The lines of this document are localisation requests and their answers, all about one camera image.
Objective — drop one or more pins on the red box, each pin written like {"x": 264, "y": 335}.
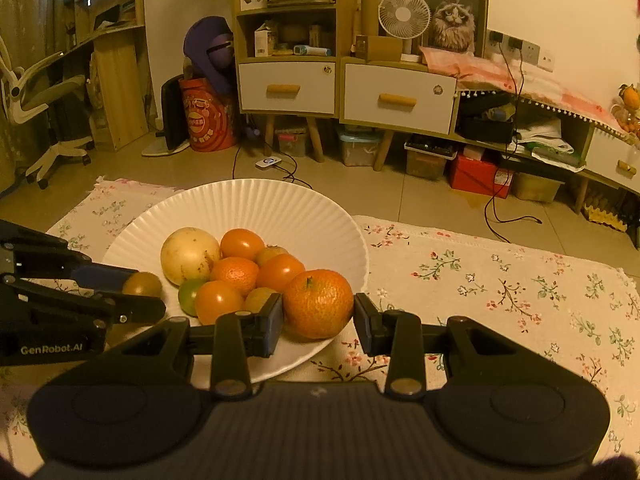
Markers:
{"x": 480, "y": 172}

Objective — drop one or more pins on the long low wooden cabinet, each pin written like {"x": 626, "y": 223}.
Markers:
{"x": 607, "y": 152}

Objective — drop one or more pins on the storage box under black device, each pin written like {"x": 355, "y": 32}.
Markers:
{"x": 425, "y": 166}

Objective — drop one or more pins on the small white carton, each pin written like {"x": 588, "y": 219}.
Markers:
{"x": 262, "y": 40}

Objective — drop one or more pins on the pink cloth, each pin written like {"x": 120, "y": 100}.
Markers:
{"x": 500, "y": 72}

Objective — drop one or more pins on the small brown-green round fruit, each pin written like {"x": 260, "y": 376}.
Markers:
{"x": 270, "y": 254}
{"x": 257, "y": 298}
{"x": 142, "y": 282}

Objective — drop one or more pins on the curtain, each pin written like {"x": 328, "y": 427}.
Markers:
{"x": 25, "y": 10}

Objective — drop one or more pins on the yellow egg tray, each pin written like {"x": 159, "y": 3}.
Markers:
{"x": 607, "y": 215}

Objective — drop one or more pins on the small clear storage box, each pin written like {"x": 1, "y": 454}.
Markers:
{"x": 292, "y": 142}

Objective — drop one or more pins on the wall socket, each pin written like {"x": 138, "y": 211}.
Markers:
{"x": 530, "y": 51}
{"x": 547, "y": 60}
{"x": 502, "y": 41}

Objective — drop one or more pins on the clear plastic storage box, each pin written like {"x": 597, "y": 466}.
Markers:
{"x": 537, "y": 187}

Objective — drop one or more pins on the brown cardboard box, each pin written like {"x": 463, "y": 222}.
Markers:
{"x": 377, "y": 47}

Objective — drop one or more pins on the framed cat picture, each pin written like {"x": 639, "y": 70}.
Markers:
{"x": 452, "y": 15}

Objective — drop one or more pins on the blue and white thermometer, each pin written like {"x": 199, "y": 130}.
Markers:
{"x": 312, "y": 51}

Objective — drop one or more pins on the black bag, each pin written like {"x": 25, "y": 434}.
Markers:
{"x": 485, "y": 127}

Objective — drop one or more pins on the purple plush toy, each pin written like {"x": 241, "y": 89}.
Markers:
{"x": 207, "y": 35}

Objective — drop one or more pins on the clear storage box blue lid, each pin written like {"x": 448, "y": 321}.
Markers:
{"x": 357, "y": 147}

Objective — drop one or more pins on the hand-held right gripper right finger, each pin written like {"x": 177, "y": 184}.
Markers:
{"x": 362, "y": 325}

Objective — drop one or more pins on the small smooth orange fruit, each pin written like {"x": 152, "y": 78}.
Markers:
{"x": 241, "y": 242}
{"x": 279, "y": 271}
{"x": 217, "y": 302}

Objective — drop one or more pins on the cardboard tube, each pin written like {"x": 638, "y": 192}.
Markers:
{"x": 369, "y": 10}

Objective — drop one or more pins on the white ribbed plate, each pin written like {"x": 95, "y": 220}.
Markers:
{"x": 250, "y": 205}

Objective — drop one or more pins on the red printed barrel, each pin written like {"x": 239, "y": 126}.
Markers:
{"x": 207, "y": 120}

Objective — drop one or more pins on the black flat device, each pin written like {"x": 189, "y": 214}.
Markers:
{"x": 430, "y": 144}

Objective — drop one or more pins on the small green round fruit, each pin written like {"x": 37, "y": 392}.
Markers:
{"x": 190, "y": 297}

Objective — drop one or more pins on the white round floor device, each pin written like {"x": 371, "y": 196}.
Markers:
{"x": 267, "y": 162}

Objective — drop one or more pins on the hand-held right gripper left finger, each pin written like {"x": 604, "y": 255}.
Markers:
{"x": 274, "y": 325}

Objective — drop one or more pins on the black panel with white base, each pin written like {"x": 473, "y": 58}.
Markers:
{"x": 172, "y": 110}

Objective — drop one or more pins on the large pale yellow round fruit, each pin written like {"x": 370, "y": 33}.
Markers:
{"x": 189, "y": 255}

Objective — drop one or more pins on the orange mandarin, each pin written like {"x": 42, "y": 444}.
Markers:
{"x": 317, "y": 307}
{"x": 232, "y": 274}

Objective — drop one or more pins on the tall wooden shelf cabinet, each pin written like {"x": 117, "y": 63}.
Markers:
{"x": 287, "y": 87}

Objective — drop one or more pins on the pile of papers and bags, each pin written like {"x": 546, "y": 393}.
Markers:
{"x": 545, "y": 142}

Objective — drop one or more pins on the fruit basket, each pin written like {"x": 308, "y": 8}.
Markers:
{"x": 627, "y": 95}

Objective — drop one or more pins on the wooden desk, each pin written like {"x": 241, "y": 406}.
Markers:
{"x": 117, "y": 90}

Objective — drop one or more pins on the floral tablecloth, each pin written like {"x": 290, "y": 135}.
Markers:
{"x": 500, "y": 285}

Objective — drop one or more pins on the wooden cabinet with white drawer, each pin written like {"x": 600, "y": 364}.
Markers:
{"x": 395, "y": 95}

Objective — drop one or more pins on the white office chair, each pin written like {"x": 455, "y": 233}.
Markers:
{"x": 50, "y": 95}

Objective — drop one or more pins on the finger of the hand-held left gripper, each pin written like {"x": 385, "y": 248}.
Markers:
{"x": 100, "y": 276}
{"x": 135, "y": 307}

